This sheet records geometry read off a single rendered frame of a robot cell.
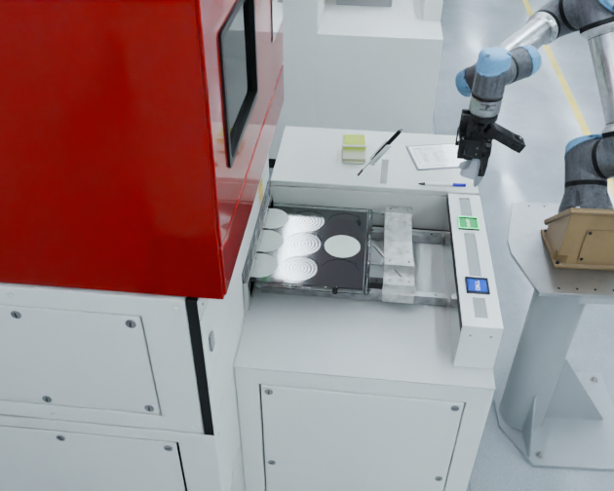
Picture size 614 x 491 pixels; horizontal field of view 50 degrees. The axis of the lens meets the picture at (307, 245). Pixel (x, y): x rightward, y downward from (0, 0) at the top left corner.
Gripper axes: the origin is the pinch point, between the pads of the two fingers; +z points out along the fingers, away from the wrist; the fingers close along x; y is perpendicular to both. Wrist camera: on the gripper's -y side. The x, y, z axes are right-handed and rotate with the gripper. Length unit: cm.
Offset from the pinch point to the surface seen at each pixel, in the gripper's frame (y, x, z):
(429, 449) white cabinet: 8, 46, 54
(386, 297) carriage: 21.8, 22.3, 23.4
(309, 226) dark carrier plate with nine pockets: 44.6, -2.3, 20.3
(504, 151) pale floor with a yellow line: -55, -213, 109
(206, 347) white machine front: 58, 65, 2
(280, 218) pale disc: 54, -5, 20
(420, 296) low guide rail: 12.6, 18.7, 25.2
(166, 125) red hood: 60, 66, -47
